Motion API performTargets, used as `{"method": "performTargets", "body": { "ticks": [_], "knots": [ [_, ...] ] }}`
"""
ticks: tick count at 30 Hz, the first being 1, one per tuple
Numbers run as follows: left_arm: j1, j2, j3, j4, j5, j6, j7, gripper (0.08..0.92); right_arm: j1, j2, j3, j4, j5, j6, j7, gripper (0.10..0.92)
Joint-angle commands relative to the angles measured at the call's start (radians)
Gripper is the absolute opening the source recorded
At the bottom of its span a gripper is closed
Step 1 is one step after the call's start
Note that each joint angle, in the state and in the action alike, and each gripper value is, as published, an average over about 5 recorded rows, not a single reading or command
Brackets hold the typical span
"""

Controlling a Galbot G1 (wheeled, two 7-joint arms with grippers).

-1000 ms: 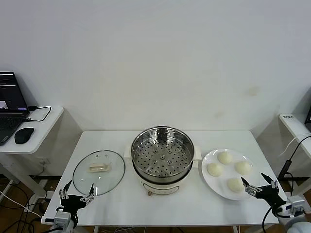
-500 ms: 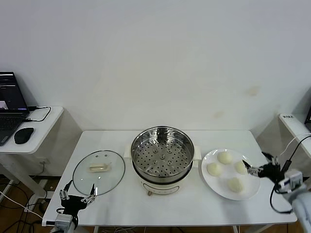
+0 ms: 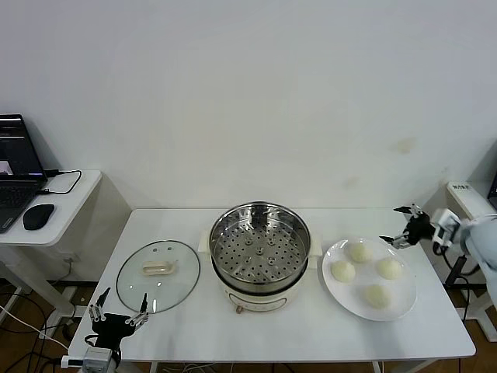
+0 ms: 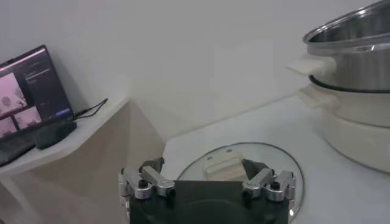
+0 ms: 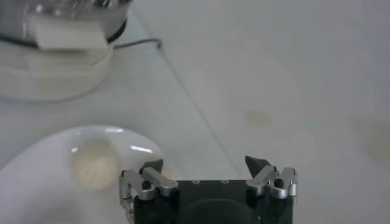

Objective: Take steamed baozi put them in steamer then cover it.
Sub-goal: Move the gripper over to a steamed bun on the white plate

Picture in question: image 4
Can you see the white side table with laptop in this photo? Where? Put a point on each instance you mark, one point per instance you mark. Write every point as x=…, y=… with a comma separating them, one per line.
x=100, y=170

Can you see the black open laptop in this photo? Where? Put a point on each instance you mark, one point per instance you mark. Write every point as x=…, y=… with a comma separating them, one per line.
x=45, y=85

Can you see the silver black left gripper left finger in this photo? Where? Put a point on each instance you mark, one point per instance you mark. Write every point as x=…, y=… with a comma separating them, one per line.
x=158, y=182

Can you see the cream electric cooker base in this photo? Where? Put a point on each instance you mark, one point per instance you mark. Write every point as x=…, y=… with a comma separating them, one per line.
x=359, y=143

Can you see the round glass pot lid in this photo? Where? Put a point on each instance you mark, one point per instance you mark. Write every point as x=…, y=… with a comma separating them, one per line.
x=274, y=158

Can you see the black computer mouse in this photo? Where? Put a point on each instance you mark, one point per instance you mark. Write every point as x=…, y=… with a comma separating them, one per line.
x=51, y=135

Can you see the stainless steel steamer basket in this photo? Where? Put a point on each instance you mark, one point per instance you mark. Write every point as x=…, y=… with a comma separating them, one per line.
x=359, y=70

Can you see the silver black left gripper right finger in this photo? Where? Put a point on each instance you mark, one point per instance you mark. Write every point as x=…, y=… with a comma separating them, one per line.
x=259, y=182

